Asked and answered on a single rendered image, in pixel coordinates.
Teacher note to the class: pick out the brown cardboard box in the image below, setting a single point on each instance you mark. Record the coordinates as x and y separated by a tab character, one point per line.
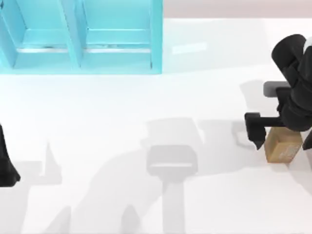
280	146

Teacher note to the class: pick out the pale grey rounded box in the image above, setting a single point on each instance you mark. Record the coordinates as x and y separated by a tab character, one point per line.
270	89

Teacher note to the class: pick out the light blue rack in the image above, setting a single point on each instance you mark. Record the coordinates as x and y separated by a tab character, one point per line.
117	36

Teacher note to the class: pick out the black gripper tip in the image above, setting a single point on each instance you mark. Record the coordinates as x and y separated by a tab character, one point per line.
6	168

